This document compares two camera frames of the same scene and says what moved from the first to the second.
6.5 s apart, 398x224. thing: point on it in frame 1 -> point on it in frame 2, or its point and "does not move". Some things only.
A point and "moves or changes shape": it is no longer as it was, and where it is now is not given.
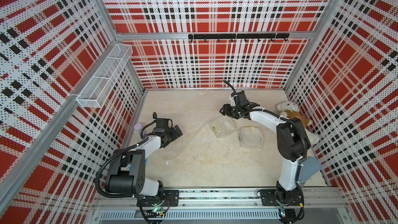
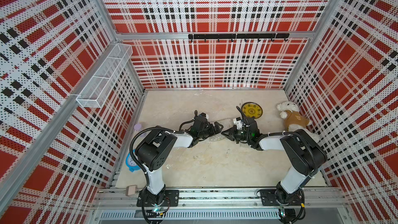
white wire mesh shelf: (96, 92) does not move
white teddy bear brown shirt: (291, 110) does not move
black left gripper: (174, 135) -> (217, 130)
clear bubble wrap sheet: (222, 125) moves or changes shape
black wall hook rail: (245, 36) does not move
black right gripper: (225, 108) -> (231, 131)
